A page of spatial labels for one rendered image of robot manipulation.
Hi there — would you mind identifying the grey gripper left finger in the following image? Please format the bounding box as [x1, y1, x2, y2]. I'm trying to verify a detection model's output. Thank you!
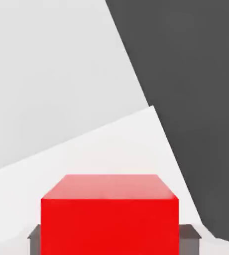
[0, 224, 42, 255]

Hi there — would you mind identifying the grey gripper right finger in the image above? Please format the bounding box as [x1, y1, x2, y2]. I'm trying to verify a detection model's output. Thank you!
[178, 224, 229, 255]

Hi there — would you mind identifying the small red cube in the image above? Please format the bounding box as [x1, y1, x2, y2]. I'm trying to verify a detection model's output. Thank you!
[40, 174, 180, 255]

